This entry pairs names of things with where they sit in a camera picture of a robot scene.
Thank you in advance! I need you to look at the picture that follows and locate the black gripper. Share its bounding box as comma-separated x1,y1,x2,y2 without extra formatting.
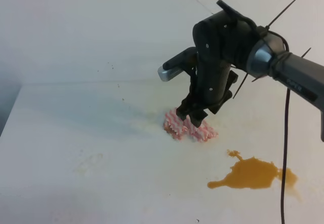
176,0,261,128

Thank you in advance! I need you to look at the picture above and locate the pink white striped rag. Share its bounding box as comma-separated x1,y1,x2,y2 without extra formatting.
164,109,218,142

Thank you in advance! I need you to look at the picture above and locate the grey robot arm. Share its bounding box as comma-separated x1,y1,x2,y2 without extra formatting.
176,1,323,127

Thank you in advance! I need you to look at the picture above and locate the brown coffee stain puddle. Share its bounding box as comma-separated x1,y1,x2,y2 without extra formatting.
205,150,300,199

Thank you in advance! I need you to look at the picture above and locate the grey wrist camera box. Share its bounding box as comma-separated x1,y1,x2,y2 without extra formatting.
157,47,197,82

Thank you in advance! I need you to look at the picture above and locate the dark hanging cable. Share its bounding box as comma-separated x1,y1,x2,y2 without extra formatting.
280,87,291,224

